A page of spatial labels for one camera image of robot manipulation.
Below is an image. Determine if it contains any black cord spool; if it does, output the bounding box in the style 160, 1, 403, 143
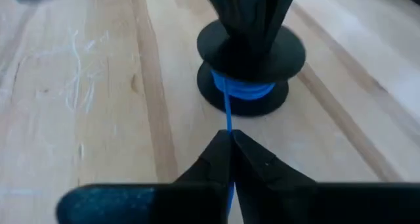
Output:
196, 19, 306, 117

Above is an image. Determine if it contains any long blue cord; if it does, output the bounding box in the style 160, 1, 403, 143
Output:
211, 69, 276, 215

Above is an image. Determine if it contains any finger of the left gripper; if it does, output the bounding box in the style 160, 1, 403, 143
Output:
252, 0, 301, 53
199, 0, 253, 53

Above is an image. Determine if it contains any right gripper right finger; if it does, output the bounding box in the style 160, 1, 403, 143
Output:
233, 129, 420, 224

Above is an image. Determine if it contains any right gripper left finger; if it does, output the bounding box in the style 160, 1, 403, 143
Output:
55, 130, 234, 224

